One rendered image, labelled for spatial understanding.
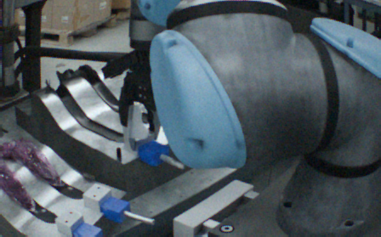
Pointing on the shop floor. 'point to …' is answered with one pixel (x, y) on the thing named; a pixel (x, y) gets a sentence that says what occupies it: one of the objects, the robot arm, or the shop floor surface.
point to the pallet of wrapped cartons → (74, 14)
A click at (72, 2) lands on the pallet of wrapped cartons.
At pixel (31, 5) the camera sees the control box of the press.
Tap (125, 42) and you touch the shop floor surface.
